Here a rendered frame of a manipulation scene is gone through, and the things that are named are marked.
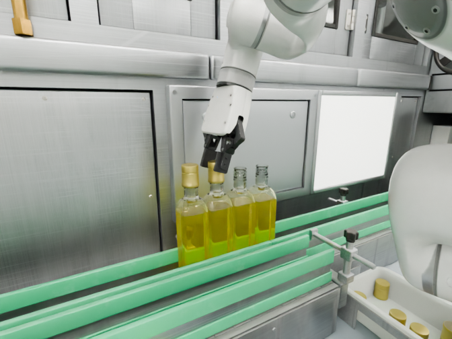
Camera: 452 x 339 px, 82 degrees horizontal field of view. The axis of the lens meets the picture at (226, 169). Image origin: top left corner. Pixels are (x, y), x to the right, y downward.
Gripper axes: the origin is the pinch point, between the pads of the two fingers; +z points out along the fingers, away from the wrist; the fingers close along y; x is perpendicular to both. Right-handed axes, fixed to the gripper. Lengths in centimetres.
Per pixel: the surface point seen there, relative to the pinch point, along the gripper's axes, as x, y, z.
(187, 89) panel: -4.8, -11.6, -14.2
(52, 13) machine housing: -32.4, -18.0, -19.2
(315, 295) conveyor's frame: 23.4, 15.4, 22.4
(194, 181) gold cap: -4.3, 1.2, 4.9
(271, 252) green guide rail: 16.4, 6.8, 16.7
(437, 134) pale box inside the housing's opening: 116, -3, -37
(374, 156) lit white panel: 75, -6, -17
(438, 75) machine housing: 97, -2, -57
